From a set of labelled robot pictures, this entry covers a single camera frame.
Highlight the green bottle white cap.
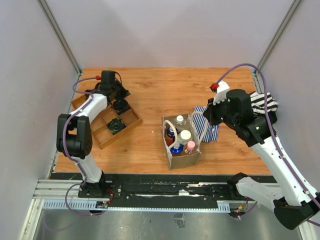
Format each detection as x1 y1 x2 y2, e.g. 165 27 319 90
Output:
177 129 193 146

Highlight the wooden compartment tray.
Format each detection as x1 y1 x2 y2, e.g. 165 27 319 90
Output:
71 93 142 150

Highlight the pink cap bottle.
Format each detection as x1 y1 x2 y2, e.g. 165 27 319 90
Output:
181 140 196 156

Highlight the white slotted cable duct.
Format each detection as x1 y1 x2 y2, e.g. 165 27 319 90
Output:
42 199 231 213

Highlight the blue cap bottle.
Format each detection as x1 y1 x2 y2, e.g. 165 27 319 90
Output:
166 127 175 141
170 144 183 157

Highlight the dark rolled sock yellow pattern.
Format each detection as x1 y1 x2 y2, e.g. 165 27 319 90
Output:
106 117 126 135

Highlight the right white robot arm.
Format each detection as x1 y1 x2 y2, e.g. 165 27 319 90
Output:
203 89 320 230

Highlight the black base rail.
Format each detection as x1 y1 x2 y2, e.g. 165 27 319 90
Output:
49 172 278 208

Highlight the black white striped cloth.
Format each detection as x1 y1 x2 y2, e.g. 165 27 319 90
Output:
250 91 278 115

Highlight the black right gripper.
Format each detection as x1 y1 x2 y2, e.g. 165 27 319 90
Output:
203 95 239 128

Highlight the blue white striped cloth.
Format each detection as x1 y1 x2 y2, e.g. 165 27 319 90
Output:
192 106 220 143

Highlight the blue cap bottle back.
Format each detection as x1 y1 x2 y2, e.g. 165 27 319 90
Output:
166 127 175 141

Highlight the blue cap bottle front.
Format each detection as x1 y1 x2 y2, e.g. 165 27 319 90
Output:
170 144 183 157

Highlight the beige canvas bag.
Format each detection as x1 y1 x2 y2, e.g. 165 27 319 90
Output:
161 113 202 170

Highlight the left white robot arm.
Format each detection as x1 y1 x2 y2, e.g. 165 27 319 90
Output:
56 70 130 198

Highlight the dark blue rolled sock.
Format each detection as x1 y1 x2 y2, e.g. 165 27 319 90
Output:
112 99 131 116

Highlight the clear bottle white cap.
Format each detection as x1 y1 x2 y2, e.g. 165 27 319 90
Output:
173 115 186 126

